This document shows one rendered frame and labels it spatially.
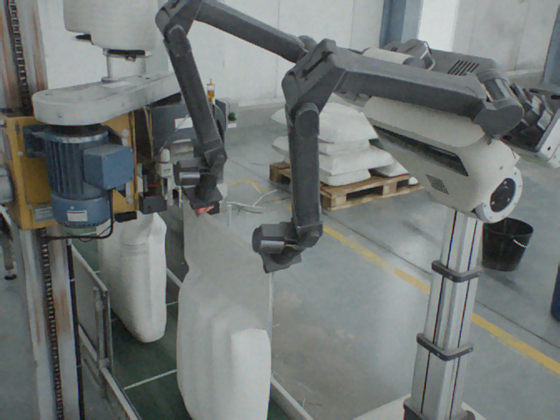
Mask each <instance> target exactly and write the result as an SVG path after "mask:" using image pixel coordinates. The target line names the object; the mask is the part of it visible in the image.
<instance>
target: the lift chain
mask: <svg viewBox="0 0 560 420"><path fill-rule="evenodd" d="M15 1H16V0H13V2H10V0H7V6H8V13H9V15H10V16H9V20H10V23H11V29H12V38H13V41H14V44H13V46H14V52H15V55H17V56H16V61H17V76H18V77H19V81H20V91H21V99H22V105H23V113H24V117H25V116H26V117H32V116H33V109H32V108H31V106H30V105H31V101H30V95H29V85H28V82H27V80H28V78H27V71H26V69H25V67H26V62H25V58H24V56H23V43H22V41H23V38H22V37H21V31H20V29H19V28H20V21H18V5H16V2H15ZM10 7H14V9H11V8H10ZM13 14H15V17H13ZM13 21H17V22H13ZM14 28H17V30H14ZM15 34H18V35H19V36H18V37H15ZM16 42H19V43H16ZM16 48H21V50H17V49H16ZM18 55H21V57H19V56H18ZM19 61H22V63H19ZM20 68H23V69H20ZM21 74H24V76H21ZM22 80H25V82H22ZM23 86H27V88H23ZM24 93H27V95H24ZM24 99H28V100H27V101H24ZM26 105H28V107H26ZM26 111H30V112H26ZM38 231H39V237H40V239H42V238H48V233H47V228H46V227H43V228H39V229H38ZM41 232H44V233H41ZM40 239H39V240H40ZM42 243H44V244H42ZM40 247H41V254H42V266H43V275H44V284H45V292H46V299H47V312H48V321H49V325H48V328H49V332H50V333H49V336H50V341H51V342H50V343H51V350H52V365H53V372H52V374H53V381H54V389H55V393H56V394H55V397H56V404H57V406H56V410H57V411H56V412H57V420H64V412H63V397H62V391H63V389H62V380H61V372H60V364H59V356H58V352H59V350H58V335H57V326H56V318H55V314H54V313H55V310H54V305H53V304H54V302H53V289H52V285H53V280H52V271H51V268H50V267H51V263H50V258H49V257H50V256H49V249H48V241H46V242H40ZM45 252H46V253H45ZM45 257H47V258H45ZM45 262H47V263H45ZM45 267H46V268H45ZM47 271H48V272H47ZM47 276H48V277H47ZM47 281H49V282H47ZM48 286H49V287H48ZM48 291H50V292H48ZM50 295H51V297H49V296H50ZM49 300H52V301H49ZM51 304H52V306H49V305H51ZM50 309H52V310H50ZM49 310H50V311H49ZM51 313H52V315H51ZM51 318H53V319H51ZM52 323H53V324H52ZM53 332H55V333H53ZM54 336H56V337H54ZM53 341H56V342H53ZM53 345H55V346H53ZM53 350H56V351H53ZM54 354H56V355H54ZM53 355H54V356H53ZM55 358H56V359H55ZM54 359H55V360H54ZM56 371H58V372H56ZM57 376H58V377H57ZM56 380H59V381H56ZM57 384H58V385H57ZM57 388H58V389H57ZM59 401H60V402H59ZM60 404H61V405H60ZM58 405H60V406H58ZM60 409H61V410H60ZM59 413H61V414H59Z"/></svg>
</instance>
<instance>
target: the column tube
mask: <svg viewBox="0 0 560 420"><path fill-rule="evenodd" d="M15 2H16V5H17V15H18V21H20V28H19V29H20V31H21V38H22V45H23V56H24V58H25V62H26V67H25V69H26V71H27V82H28V85H29V95H30V101H31V105H30V106H31V108H32V116H33V117H34V107H33V100H32V96H33V94H34V93H38V92H41V91H44V90H48V71H47V64H46V63H45V53H44V45H43V36H42V28H41V21H40V17H39V8H38V0H16V1H15ZM9 16H10V15H9V13H8V5H7V0H0V113H1V114H2V115H3V116H6V117H8V118H15V117H24V113H23V100H22V99H21V91H20V81H19V77H18V67H17V61H16V56H17V55H15V52H14V46H13V44H14V41H13V37H12V29H11V23H10V20H9ZM0 150H2V151H3V153H4V154H5V155H6V156H7V159H8V160H12V153H11V152H10V146H9V139H8V135H7V134H6V133H5V132H4V131H3V129H2V128H1V127H0ZM9 213H10V212H9ZM10 220H11V226H12V239H13V246H14V252H15V258H16V265H17V278H18V285H19V291H20V298H21V304H22V316H23V323H24V326H23V331H24V337H25V343H26V349H27V362H28V369H29V373H28V376H29V382H30V387H31V393H32V413H33V420H58V418H57V412H56V411H57V410H56V406H57V404H56V397H55V394H56V393H55V389H54V381H53V358H52V350H51V343H50V342H51V341H50V336H49V333H50V332H49V328H48V325H49V321H48V305H47V299H46V292H45V284H44V275H43V262H42V254H41V247H40V241H39V239H40V237H39V231H38V228H34V229H31V230H27V231H23V230H22V229H21V227H20V226H19V224H18V223H17V222H16V221H15V219H14V217H13V215H12V214H11V213H10ZM46 228H47V238H48V237H54V236H57V237H60V236H65V227H64V226H63V225H61V224H57V225H52V226H48V227H46ZM48 249H49V256H50V257H49V258H50V263H51V267H50V268H51V271H52V296H53V302H54V304H53V305H54V310H55V313H54V314H55V318H56V326H57V341H58V350H59V352H58V356H59V364H60V372H61V380H62V404H63V412H64V420H81V419H80V412H79V406H78V395H79V392H78V375H77V366H76V357H75V354H76V348H75V340H74V331H73V314H72V305H71V296H70V292H71V288H70V279H69V270H68V254H67V245H66V238H64V239H56V240H55V241H48Z"/></svg>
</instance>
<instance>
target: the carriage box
mask: <svg viewBox="0 0 560 420"><path fill-rule="evenodd" d="M44 123H45V122H39V121H38V120H37V119H36V118H35V116H34V117H26V116H25V117H6V116H3V115H2V114H1V113H0V127H1V128H2V130H3V131H4V132H5V133H6V134H7V135H8V139H9V146H10V153H12V160H8V159H7V156H6V155H5V154H4V153H3V151H2V150H0V166H6V168H7V170H8V171H9V173H10V176H11V179H12V188H13V202H12V203H9V204H4V205H5V207H6V208H7V209H8V210H9V212H10V213H11V214H12V216H13V217H14V219H15V221H16V222H17V223H18V224H19V226H20V227H21V229H22V231H27V230H31V229H34V228H42V227H48V226H52V225H57V224H59V223H58V222H57V221H56V220H55V219H54V220H50V221H45V222H36V223H35V222H34V215H33V208H37V207H41V206H47V205H52V203H51V197H50V192H51V191H52V189H51V188H50V187H49V179H48V164H47V163H46V159H44V158H41V157H36V158H28V157H27V155H26V147H25V140H23V126H27V125H36V124H44ZM101 125H103V126H104V125H108V126H109V127H110V128H112V129H114V130H115V131H117V132H119V133H121V134H122V135H123V136H124V137H125V138H126V139H127V145H128V146H129V147H131V148H132V157H133V173H134V179H133V180H132V181H131V182H130V197H123V196H122V195H121V194H120V193H119V192H118V191H115V190H113V191H112V193H113V214H118V213H126V212H131V211H135V210H137V211H139V196H138V180H137V165H136V146H135V128H134V111H133V110H132V111H131V112H127V113H124V114H123V115H119V116H117V117H114V118H112V119H109V120H107V121H105V122H101Z"/></svg>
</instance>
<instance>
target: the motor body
mask: <svg viewBox="0 0 560 420"><path fill-rule="evenodd" d="M43 134H44V137H43V140H44V147H45V156H46V163H47V171H48V179H49V187H50V188H51V189H52V191H51V192H50V197H51V203H52V215H53V217H54V219H55V220H56V221H57V222H58V223H59V224H61V225H63V226H65V227H68V228H94V227H96V226H99V225H103V224H104V223H106V222H107V221H108V220H109V219H110V218H111V216H110V205H109V199H108V192H107V191H106V190H104V189H102V188H101V187H97V186H95V185H92V184H90V183H87V182H85V177H84V165H83V155H82V153H83V150H84V149H88V148H93V147H96V146H99V145H102V144H104V143H108V137H107V135H108V129H107V128H106V127H104V126H103V125H102V126H101V127H100V128H99V129H98V130H97V131H94V132H86V133H78V134H66V133H59V132H56V131H53V130H52V129H51V128H50V127H46V128H45V129H44V130H43Z"/></svg>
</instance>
